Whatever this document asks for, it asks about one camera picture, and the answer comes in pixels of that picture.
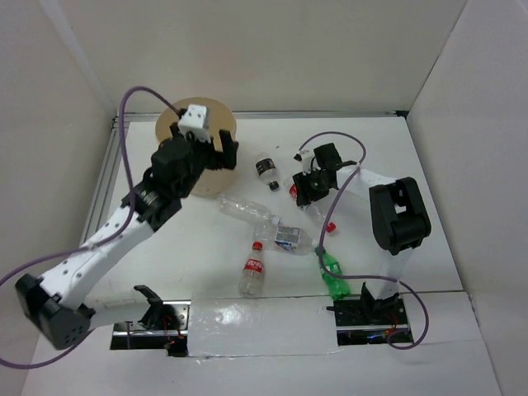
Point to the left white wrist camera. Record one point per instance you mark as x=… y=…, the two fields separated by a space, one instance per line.
x=196 y=120

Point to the small red label cola bottle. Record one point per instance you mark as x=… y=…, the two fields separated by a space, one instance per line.
x=251 y=282

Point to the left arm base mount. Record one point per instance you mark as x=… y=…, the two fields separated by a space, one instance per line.
x=164 y=326

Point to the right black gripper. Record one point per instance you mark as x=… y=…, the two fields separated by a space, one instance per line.
x=305 y=194

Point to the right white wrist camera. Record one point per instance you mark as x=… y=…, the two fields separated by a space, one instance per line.
x=307 y=160

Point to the green plastic bottle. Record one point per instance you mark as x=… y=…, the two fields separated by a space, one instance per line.
x=337 y=287

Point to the large red label bottle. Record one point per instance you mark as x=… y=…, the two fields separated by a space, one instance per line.
x=313 y=211

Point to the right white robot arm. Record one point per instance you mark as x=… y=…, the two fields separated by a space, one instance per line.
x=398 y=216

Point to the beige round paper bin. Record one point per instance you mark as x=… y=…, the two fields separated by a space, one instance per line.
x=211 y=183

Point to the small bottle black label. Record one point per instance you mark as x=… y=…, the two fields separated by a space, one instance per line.
x=266 y=171

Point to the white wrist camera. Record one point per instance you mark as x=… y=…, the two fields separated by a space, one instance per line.
x=196 y=120
x=307 y=160

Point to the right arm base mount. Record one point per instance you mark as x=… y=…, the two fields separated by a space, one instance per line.
x=356 y=326

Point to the aluminium frame rail left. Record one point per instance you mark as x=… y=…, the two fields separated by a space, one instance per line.
x=101 y=199

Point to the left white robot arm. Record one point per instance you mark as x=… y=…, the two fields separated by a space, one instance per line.
x=55 y=301

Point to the clear crushed bottle white cap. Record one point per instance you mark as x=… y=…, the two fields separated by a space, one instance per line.
x=247 y=210

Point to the clear bottle white blue label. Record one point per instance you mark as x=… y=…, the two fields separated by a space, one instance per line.
x=284 y=239

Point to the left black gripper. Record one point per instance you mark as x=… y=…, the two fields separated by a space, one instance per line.
x=228 y=148

